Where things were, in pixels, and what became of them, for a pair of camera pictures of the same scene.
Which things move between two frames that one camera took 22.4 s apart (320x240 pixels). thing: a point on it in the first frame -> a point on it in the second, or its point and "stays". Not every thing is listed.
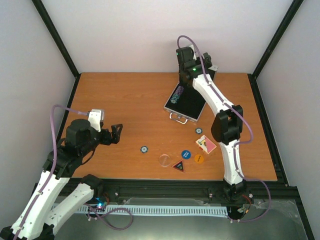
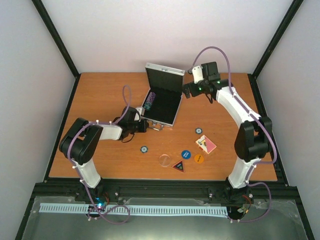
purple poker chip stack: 176,94 -> 148,105
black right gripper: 207,60 -> 194,92
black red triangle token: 179,166 stays
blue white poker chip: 198,130 stays
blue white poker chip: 144,149 stays
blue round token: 186,154 stays
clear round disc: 165,160 stays
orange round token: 199,158 stays
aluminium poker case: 184,103 -> 164,96
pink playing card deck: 205,144 stays
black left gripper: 109,140 -> 144,128
